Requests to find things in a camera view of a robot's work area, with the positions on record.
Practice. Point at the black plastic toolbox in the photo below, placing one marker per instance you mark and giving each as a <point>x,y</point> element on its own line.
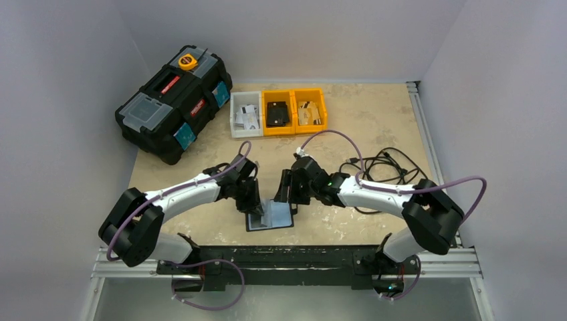
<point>166,115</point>

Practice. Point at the yellow tape measure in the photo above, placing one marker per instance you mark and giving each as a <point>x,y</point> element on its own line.
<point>187,62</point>

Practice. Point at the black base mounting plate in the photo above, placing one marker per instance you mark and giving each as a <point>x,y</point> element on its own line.
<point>355,266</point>

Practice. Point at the black leather card holder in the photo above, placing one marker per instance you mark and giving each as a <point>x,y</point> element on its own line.
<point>275,215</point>

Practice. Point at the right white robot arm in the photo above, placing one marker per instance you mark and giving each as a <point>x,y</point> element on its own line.
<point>431,216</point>

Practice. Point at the yellow plastic bin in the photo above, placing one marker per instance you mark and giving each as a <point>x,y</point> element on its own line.
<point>316,95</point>
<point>279,95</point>

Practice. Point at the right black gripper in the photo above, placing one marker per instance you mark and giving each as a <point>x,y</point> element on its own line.
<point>289,192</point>

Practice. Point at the silver credit cards stack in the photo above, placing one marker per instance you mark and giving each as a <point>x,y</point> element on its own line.
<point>238,118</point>

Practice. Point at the right yellow plastic bin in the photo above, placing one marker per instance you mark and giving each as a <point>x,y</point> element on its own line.
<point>316,95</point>

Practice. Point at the white plastic bin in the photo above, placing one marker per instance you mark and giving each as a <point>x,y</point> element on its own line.
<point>241,98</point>

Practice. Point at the middle yellow plastic bin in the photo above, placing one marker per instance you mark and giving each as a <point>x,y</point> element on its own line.
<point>279,95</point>

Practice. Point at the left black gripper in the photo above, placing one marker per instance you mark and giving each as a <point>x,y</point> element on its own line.
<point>253,204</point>

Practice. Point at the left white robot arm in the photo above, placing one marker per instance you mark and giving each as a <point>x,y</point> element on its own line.
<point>132,229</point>

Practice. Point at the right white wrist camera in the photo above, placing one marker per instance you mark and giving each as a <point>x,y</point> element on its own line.
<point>301,155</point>

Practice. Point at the gold credit cards stack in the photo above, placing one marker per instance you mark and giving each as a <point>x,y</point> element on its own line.
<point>305,104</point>

